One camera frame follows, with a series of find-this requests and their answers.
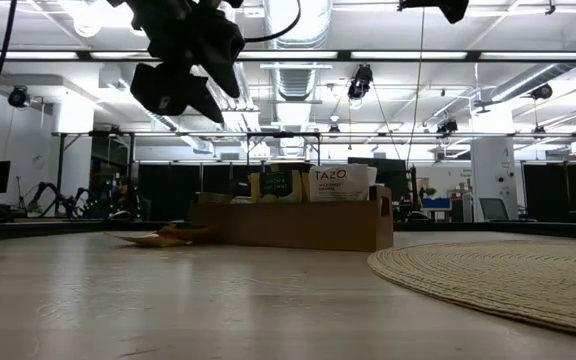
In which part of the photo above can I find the grey office chair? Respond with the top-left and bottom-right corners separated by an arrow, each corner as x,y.
478,197 -> 512,223

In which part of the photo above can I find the person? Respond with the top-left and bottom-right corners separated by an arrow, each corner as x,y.
112,177 -> 144,220

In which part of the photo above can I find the silver ventilation duct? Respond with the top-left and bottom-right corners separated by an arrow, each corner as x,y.
265,0 -> 333,104

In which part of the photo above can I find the white pillar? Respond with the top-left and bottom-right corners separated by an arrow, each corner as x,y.
470,137 -> 519,223

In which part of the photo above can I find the green yellow tea packet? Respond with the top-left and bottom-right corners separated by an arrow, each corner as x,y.
248,169 -> 304,204

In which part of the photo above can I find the wooden compartment tea box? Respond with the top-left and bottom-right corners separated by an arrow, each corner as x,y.
191,185 -> 394,253

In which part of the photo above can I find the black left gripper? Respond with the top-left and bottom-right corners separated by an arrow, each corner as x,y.
107,0 -> 247,124

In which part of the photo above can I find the black partition screen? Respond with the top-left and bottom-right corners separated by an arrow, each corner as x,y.
137,163 -> 327,223
522,162 -> 572,224

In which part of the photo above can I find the black ceiling-mounted camera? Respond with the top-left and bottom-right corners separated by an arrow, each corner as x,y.
436,118 -> 460,136
7,85 -> 32,110
530,82 -> 554,101
346,63 -> 375,101

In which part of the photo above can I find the round woven straw placemat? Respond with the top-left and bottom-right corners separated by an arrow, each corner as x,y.
366,239 -> 576,344

